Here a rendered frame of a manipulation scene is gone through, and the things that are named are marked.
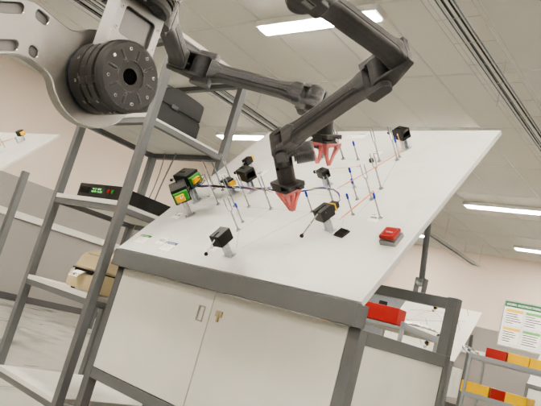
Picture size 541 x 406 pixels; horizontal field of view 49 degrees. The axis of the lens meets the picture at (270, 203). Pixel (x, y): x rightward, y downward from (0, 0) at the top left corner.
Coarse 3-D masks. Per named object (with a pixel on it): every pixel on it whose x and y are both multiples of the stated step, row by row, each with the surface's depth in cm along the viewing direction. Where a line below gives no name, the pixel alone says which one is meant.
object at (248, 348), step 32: (224, 320) 197; (256, 320) 188; (288, 320) 180; (320, 320) 173; (224, 352) 193; (256, 352) 184; (288, 352) 177; (320, 352) 170; (192, 384) 197; (224, 384) 188; (256, 384) 180; (288, 384) 173; (320, 384) 166
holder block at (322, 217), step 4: (324, 204) 199; (328, 204) 198; (316, 208) 198; (320, 208) 197; (324, 208) 196; (328, 208) 196; (332, 208) 197; (316, 212) 197; (320, 212) 195; (324, 212) 195; (328, 212) 197; (332, 212) 198; (316, 216) 197; (320, 216) 195; (324, 216) 196; (328, 216) 197; (332, 216) 198; (316, 220) 199; (320, 220) 197; (324, 220) 196
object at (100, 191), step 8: (88, 184) 274; (96, 184) 269; (80, 192) 276; (88, 192) 271; (96, 192) 267; (104, 192) 263; (112, 192) 258; (120, 192) 255; (136, 200) 260; (144, 200) 263; (152, 200) 266; (144, 208) 263; (152, 208) 266; (160, 208) 270; (168, 208) 273
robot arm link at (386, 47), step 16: (288, 0) 122; (304, 0) 122; (320, 0) 123; (336, 0) 127; (320, 16) 127; (336, 16) 131; (352, 16) 132; (352, 32) 136; (368, 32) 136; (384, 32) 140; (368, 48) 141; (384, 48) 142; (400, 48) 144; (368, 64) 154; (384, 64) 147; (400, 64) 146; (384, 80) 150
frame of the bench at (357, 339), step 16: (112, 288) 241; (112, 304) 238; (96, 336) 238; (352, 336) 165; (368, 336) 167; (96, 352) 235; (352, 352) 163; (400, 352) 181; (416, 352) 188; (432, 352) 196; (96, 368) 232; (352, 368) 162; (112, 384) 222; (128, 384) 217; (336, 384) 163; (352, 384) 162; (80, 400) 231; (144, 400) 209; (160, 400) 204; (336, 400) 162
